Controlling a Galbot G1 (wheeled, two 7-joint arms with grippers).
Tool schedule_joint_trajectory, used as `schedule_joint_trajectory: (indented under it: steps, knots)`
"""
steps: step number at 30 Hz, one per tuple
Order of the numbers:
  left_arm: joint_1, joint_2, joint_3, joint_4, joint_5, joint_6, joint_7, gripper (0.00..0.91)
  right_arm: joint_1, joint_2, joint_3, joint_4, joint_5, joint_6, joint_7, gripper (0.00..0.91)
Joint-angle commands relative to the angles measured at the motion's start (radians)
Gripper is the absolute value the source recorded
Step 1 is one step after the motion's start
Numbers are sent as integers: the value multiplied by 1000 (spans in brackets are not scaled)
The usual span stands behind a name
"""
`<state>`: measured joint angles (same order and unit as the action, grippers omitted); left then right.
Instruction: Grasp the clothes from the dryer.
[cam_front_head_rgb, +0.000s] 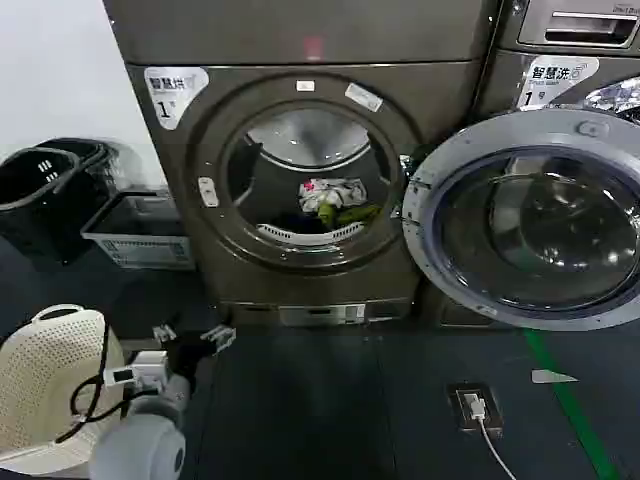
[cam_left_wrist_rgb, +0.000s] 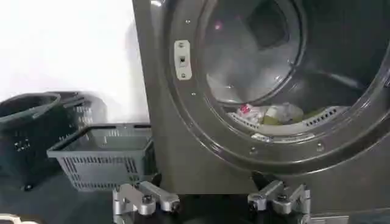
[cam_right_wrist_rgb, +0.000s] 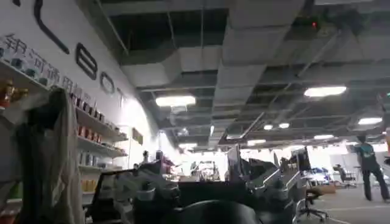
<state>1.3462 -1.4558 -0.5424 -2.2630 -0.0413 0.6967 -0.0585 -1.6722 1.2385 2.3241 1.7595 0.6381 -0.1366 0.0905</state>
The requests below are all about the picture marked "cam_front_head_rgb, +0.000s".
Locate green floor tape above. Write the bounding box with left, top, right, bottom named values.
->
left=521, top=327, right=622, bottom=480

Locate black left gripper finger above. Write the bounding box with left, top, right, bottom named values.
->
left=200, top=323, right=238, bottom=355
left=152, top=310, right=183, bottom=346

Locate round glass dryer door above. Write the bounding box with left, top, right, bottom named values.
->
left=401, top=106, right=640, bottom=332

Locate green garment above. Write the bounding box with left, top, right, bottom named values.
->
left=316, top=199, right=385, bottom=227

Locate white plug with cable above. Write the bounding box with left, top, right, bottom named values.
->
left=461, top=391, right=524, bottom=480

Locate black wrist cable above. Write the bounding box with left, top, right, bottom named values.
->
left=54, top=319, right=169, bottom=445

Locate grey washing machine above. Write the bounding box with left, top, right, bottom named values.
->
left=434, top=0, right=640, bottom=331

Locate dark garment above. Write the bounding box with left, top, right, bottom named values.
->
left=272, top=212, right=331, bottom=235

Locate grey dryer with round opening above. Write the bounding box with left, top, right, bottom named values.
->
left=102, top=0, right=502, bottom=329

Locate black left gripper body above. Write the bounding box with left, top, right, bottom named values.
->
left=166, top=330, right=217, bottom=382

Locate white perforated laundry basket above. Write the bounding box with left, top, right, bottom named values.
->
left=0, top=304, right=132, bottom=477

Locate white patterned garment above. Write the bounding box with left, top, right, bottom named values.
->
left=298, top=175, right=369, bottom=212

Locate grey slotted plastic crate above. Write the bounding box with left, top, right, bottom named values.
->
left=79, top=189, right=197, bottom=272

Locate black plastic laundry basket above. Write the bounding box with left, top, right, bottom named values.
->
left=0, top=147, right=96, bottom=266
left=29, top=136, right=139, bottom=214

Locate white floor tape piece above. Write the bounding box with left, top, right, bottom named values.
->
left=530, top=368, right=580, bottom=386

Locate metal floor socket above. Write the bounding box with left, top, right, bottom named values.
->
left=445, top=381, right=506, bottom=437

